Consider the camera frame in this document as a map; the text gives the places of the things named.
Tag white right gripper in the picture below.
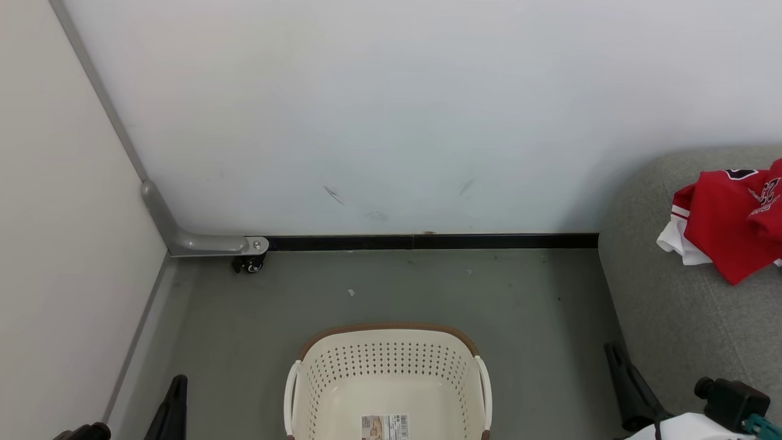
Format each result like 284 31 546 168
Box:
604 341 759 440

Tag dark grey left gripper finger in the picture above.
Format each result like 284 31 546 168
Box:
144 374 189 440

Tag red jersey white striped sleeves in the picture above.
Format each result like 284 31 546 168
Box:
657 174 775 286

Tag red printed jersey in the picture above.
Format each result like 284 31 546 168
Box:
724 158 782 242

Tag grey fabric sofa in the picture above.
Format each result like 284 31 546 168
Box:
597 145 782 440

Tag paper label sticker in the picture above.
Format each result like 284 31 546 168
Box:
360 414 410 440

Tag white laundry basket brown rim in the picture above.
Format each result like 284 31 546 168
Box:
283 323 493 440

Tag black baseboard strip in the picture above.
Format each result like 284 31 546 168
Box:
267 233 599 252

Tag grey panel bottom rail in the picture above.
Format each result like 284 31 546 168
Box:
101 254 173 424

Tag teal cable connector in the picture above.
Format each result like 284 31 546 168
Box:
742 414 782 440

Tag grey metal partition frame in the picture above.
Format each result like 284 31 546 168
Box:
49 0 269 258

